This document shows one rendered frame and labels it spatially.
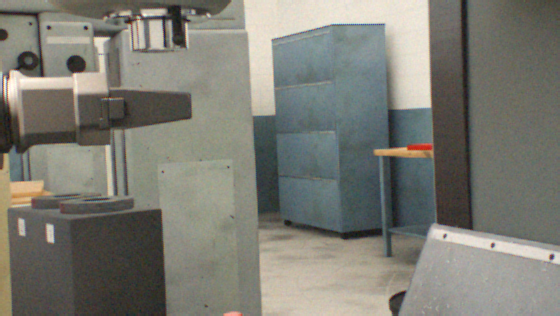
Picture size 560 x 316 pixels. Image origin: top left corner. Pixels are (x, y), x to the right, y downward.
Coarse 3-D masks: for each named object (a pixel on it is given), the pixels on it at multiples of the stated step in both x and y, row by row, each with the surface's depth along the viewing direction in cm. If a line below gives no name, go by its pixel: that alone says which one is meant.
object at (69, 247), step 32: (96, 192) 120; (32, 224) 111; (64, 224) 102; (96, 224) 103; (128, 224) 105; (160, 224) 108; (32, 256) 112; (64, 256) 103; (96, 256) 103; (128, 256) 105; (160, 256) 108; (32, 288) 113; (64, 288) 104; (96, 288) 103; (128, 288) 106; (160, 288) 108
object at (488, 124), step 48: (432, 0) 98; (480, 0) 92; (528, 0) 85; (432, 48) 99; (480, 48) 92; (528, 48) 85; (432, 96) 99; (480, 96) 92; (528, 96) 86; (432, 144) 101; (480, 144) 93; (528, 144) 86; (480, 192) 93; (528, 192) 87; (528, 240) 87
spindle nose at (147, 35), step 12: (132, 24) 69; (144, 24) 68; (156, 24) 68; (168, 24) 69; (132, 36) 69; (144, 36) 69; (156, 36) 68; (168, 36) 69; (132, 48) 69; (144, 48) 69; (156, 48) 69; (168, 48) 69; (180, 48) 69
